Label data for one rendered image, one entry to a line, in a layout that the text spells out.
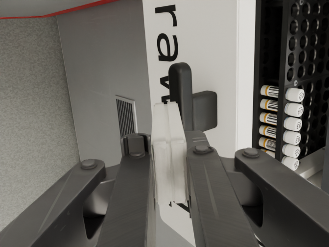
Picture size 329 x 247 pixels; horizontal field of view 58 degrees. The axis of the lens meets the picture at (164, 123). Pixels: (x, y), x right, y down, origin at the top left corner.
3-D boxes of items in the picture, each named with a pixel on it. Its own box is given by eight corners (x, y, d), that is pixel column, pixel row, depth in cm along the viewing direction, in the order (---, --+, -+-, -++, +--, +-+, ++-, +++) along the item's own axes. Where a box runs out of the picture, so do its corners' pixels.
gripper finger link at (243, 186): (190, 176, 11) (271, 170, 11) (180, 130, 16) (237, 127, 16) (191, 211, 11) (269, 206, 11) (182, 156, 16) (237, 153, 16)
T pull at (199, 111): (172, 165, 22) (184, 172, 21) (165, 63, 20) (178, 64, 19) (207, 152, 24) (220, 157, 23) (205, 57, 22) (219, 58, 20)
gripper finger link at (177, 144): (168, 142, 12) (186, 140, 12) (165, 101, 19) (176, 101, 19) (172, 205, 13) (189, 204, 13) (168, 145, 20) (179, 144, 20)
